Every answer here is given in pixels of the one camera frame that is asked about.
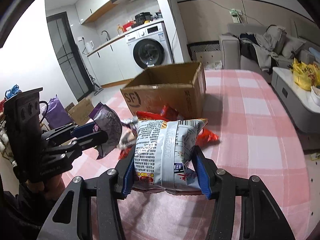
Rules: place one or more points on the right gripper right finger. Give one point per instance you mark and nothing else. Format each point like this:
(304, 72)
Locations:
(261, 216)

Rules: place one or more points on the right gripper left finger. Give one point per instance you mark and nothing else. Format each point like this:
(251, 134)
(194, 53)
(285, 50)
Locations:
(70, 218)

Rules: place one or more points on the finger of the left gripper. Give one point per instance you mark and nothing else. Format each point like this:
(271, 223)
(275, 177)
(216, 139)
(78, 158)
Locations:
(62, 157)
(69, 131)

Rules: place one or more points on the purple candy bag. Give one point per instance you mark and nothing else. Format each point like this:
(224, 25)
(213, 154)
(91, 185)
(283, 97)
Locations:
(107, 120)

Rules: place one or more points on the clear cracker pack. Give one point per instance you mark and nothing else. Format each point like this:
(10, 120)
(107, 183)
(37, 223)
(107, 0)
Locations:
(129, 133)

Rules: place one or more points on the white noodle snack bag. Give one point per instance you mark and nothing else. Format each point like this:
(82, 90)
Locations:
(163, 152)

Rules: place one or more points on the red snack packet black label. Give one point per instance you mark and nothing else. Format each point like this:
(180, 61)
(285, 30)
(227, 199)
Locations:
(141, 116)

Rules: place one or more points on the small red snack packet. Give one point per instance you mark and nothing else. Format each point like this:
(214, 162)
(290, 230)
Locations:
(170, 113)

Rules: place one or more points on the red corn chip bag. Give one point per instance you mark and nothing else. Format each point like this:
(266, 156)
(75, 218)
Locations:
(206, 137)

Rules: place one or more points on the left hand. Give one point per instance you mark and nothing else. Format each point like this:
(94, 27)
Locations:
(51, 188)

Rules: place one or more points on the purple bag on floor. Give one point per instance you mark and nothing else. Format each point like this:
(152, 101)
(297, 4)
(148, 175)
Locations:
(55, 114)

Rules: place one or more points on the cardboard box on floor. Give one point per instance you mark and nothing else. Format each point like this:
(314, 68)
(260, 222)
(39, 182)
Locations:
(80, 113)

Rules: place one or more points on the white kitchen cabinet counter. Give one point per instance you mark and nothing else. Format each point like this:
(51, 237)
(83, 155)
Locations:
(113, 61)

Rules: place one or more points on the white electric kettle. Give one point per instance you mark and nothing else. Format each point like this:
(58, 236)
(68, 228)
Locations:
(89, 46)

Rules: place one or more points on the pink plaid tablecloth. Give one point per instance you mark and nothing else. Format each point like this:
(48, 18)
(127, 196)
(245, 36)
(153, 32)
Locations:
(256, 138)

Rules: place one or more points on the black kitchen faucet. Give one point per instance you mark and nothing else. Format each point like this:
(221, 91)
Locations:
(107, 35)

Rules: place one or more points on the yellow oil bottle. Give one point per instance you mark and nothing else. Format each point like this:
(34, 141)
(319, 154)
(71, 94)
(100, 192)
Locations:
(120, 29)

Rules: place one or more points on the white coffee table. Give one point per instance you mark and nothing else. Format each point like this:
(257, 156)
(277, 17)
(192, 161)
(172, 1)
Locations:
(298, 102)

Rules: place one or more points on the white washing machine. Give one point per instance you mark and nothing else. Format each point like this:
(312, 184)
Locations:
(149, 46)

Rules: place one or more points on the red box on counter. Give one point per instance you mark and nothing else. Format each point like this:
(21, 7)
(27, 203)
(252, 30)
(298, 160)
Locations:
(128, 26)

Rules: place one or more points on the brown cardboard SF box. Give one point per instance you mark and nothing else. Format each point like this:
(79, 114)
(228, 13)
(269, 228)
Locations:
(181, 86)

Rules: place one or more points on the black pressure cooker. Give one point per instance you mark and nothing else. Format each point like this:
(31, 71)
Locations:
(142, 17)

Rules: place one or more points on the white tray on table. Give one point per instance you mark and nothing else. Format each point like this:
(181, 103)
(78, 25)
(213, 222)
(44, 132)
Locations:
(315, 94)

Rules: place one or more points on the yellow plastic bag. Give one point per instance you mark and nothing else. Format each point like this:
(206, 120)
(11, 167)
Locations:
(305, 75)

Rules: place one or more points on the patterned floor panel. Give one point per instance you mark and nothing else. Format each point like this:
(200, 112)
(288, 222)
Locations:
(207, 52)

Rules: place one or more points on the grey sofa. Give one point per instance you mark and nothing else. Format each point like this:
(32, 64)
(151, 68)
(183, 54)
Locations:
(232, 59)

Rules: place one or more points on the dark clothes on sofa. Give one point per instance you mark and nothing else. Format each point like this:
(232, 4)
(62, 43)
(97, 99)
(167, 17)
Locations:
(259, 48)

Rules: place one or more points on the grey sofa cushion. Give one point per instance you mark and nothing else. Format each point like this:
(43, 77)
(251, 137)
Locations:
(292, 47)

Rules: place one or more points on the white wall power strip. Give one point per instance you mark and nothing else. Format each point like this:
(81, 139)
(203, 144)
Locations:
(236, 15)

